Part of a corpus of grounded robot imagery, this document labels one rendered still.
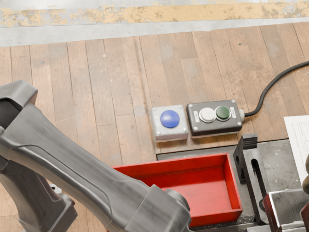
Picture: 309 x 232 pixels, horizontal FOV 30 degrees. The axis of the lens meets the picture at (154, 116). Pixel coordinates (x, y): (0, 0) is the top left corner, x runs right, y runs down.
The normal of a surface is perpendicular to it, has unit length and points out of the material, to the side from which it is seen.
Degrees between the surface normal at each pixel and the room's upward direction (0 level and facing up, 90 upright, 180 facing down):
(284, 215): 0
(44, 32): 0
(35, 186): 74
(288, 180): 0
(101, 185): 13
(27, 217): 79
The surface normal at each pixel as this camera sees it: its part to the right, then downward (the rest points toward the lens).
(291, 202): 0.08, -0.49
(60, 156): 0.28, -0.36
